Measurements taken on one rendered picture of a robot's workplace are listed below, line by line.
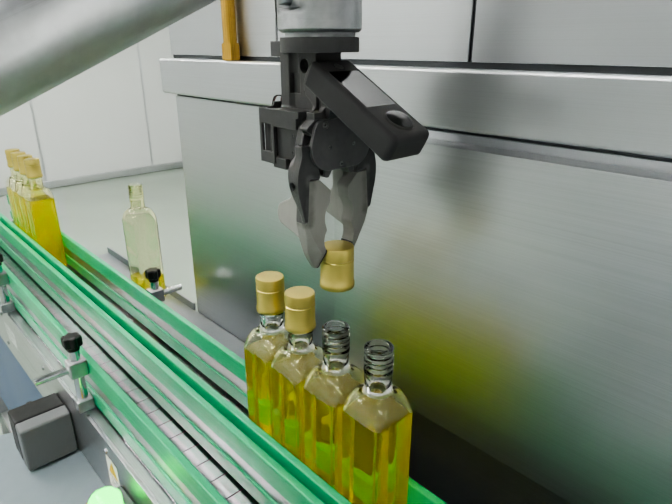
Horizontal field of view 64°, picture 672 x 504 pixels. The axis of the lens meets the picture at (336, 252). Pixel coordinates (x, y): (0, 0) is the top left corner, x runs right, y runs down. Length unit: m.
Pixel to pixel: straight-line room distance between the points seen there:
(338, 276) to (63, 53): 0.35
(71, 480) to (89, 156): 5.69
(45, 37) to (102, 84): 6.33
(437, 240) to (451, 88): 0.16
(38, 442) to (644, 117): 0.97
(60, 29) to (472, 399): 0.55
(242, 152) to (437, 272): 0.43
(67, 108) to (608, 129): 6.17
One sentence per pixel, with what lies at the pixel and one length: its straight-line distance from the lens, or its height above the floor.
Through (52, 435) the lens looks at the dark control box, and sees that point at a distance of 1.07.
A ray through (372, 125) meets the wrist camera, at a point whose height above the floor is 1.36.
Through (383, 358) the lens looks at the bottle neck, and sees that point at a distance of 0.53.
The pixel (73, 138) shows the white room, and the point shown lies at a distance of 6.51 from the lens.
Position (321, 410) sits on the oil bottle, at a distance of 0.60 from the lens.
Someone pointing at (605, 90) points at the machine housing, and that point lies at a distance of 0.51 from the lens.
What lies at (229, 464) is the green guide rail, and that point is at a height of 0.90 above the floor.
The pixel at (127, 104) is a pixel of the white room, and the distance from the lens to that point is 6.68.
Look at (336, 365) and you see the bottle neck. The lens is 0.58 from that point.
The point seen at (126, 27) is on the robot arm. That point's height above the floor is 1.42.
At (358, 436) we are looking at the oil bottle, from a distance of 0.58.
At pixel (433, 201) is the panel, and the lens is 0.60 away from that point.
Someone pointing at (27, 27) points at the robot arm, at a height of 1.42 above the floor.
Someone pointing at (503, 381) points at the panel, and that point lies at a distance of 0.62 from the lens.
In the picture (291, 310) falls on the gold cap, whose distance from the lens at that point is 0.60.
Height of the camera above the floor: 1.42
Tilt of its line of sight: 21 degrees down
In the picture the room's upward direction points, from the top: straight up
